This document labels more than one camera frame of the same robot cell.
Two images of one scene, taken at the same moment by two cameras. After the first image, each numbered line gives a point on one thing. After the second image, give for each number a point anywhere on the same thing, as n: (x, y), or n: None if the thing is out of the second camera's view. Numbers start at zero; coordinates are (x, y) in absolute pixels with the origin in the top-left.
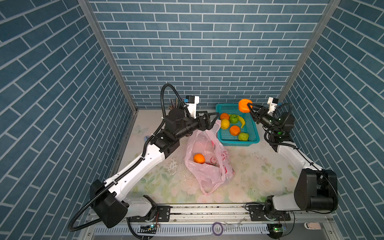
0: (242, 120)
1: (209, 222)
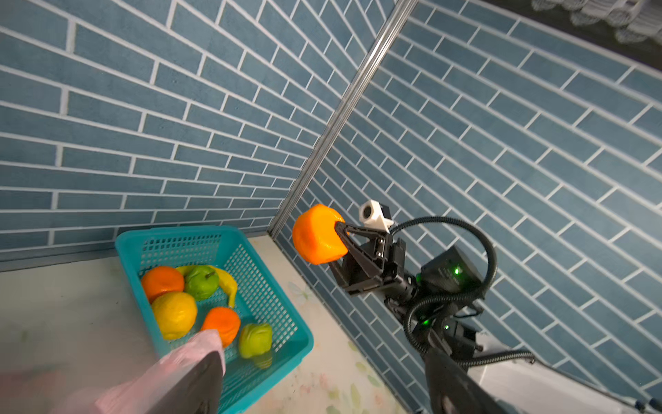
0: (224, 281)
1: None
